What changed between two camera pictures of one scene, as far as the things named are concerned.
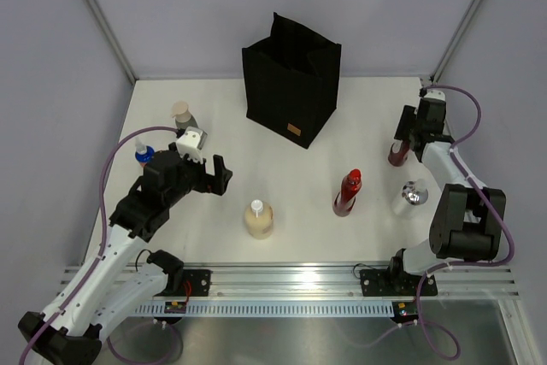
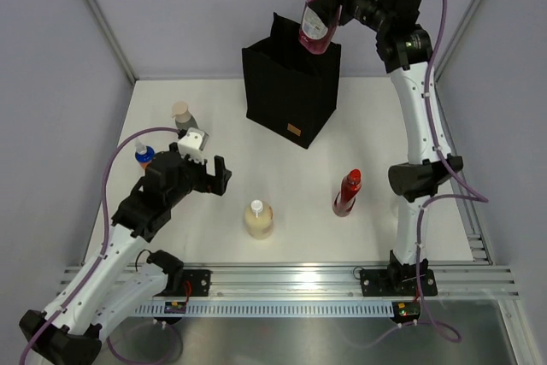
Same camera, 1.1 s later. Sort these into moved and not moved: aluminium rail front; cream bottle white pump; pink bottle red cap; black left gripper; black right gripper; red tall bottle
Moved: black right gripper; pink bottle red cap
Not moved: red tall bottle; black left gripper; aluminium rail front; cream bottle white pump
